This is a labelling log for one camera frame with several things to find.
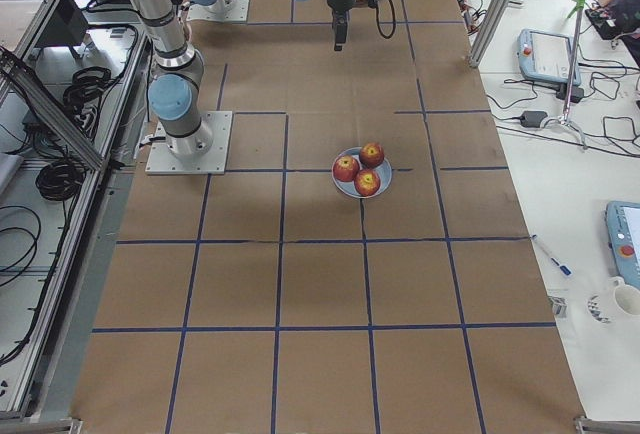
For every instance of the red plate apple back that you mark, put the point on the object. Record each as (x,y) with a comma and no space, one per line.
(371,155)

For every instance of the red plate apple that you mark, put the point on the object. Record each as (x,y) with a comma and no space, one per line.
(345,168)
(371,155)
(367,182)

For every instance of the red plate apple left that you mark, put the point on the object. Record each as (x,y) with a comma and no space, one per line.
(345,168)

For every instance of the light blue plate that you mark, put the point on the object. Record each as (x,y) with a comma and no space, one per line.
(384,171)

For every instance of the red plate apple front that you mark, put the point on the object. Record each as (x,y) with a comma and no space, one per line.
(367,182)

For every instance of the blue teach pendant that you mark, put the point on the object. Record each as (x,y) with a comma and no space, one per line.
(543,56)
(622,222)

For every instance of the black power adapter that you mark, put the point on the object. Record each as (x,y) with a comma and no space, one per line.
(532,118)

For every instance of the small tripod stand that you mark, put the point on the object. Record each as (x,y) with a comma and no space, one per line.
(564,119)

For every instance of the blue white pen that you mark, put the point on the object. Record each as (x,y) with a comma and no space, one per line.
(562,267)

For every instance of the white mug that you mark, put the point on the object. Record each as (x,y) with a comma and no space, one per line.
(618,302)

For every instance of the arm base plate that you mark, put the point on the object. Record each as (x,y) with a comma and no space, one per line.
(237,14)
(204,152)

